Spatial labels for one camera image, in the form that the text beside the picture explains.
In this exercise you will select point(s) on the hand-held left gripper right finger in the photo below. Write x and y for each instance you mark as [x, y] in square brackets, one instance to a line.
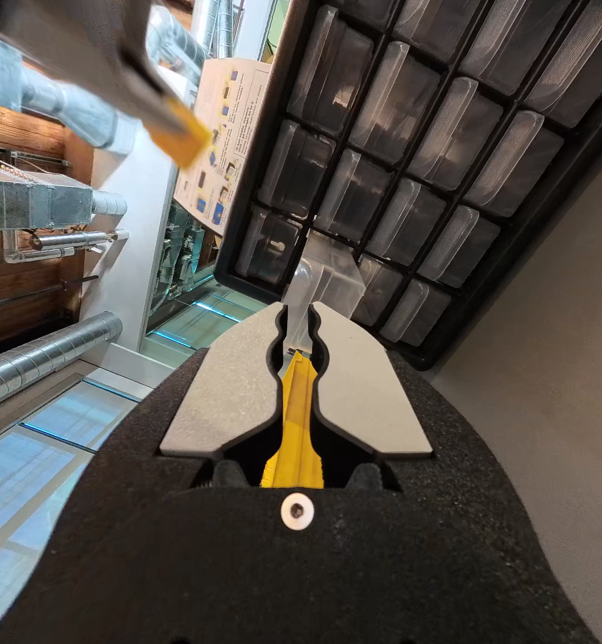
[371, 403]

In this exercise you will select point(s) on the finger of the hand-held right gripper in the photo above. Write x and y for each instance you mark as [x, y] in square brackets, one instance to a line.
[80, 40]

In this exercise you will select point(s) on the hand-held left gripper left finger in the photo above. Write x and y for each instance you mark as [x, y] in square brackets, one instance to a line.
[226, 403]

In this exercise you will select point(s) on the yellow plastic bin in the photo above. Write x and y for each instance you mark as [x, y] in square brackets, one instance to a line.
[296, 433]

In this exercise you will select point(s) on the yellow cube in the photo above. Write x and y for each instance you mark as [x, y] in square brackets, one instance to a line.
[182, 133]

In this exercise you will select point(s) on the clear plastic drawer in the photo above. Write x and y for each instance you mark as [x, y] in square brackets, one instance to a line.
[326, 272]

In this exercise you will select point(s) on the black drawer cabinet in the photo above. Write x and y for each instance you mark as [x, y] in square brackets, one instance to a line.
[573, 201]

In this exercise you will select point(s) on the silver pipe bundle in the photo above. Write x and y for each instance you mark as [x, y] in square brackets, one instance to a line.
[195, 35]

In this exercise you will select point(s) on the printed instruction sheet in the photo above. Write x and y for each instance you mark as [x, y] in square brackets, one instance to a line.
[221, 141]

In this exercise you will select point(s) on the metal air duct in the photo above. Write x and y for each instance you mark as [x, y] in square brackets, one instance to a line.
[40, 206]
[50, 101]

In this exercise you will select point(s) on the round metal duct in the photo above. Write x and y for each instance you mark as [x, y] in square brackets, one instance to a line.
[40, 367]

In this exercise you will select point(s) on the glass partition wall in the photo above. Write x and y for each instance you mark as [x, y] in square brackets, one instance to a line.
[40, 483]

